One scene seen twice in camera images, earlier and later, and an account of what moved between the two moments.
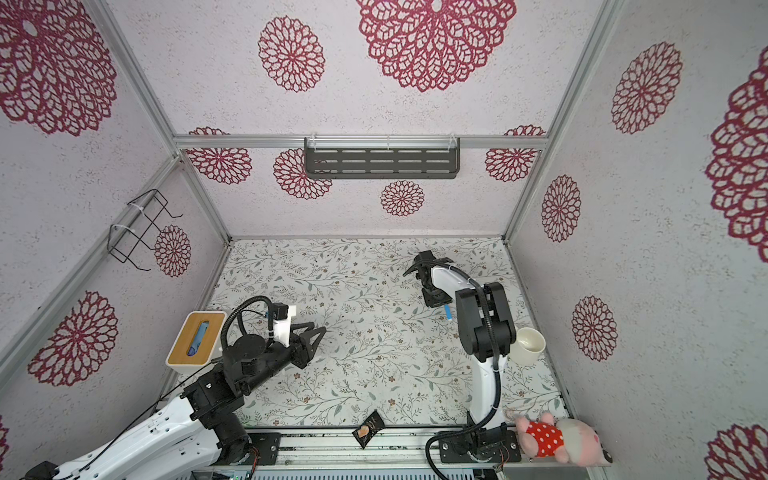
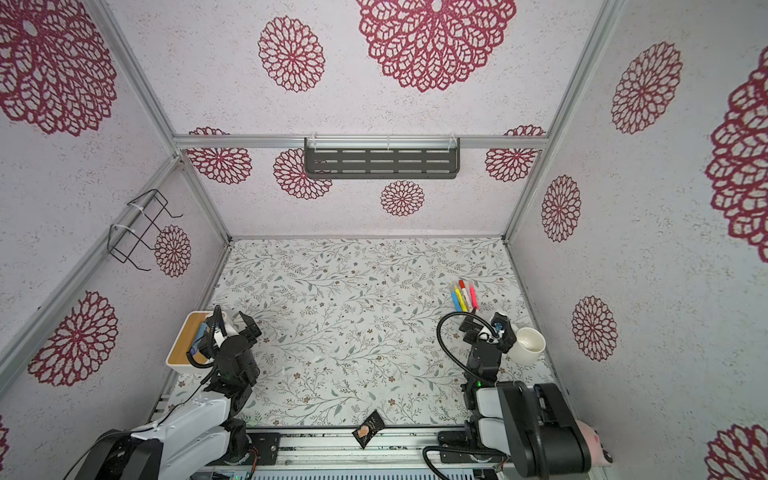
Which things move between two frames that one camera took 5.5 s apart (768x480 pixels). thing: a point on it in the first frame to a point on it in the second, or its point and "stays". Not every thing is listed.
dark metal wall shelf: [382, 157] stays
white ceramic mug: [527, 347] stays
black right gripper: [430, 301] to [475, 330]
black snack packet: [368, 428] stays
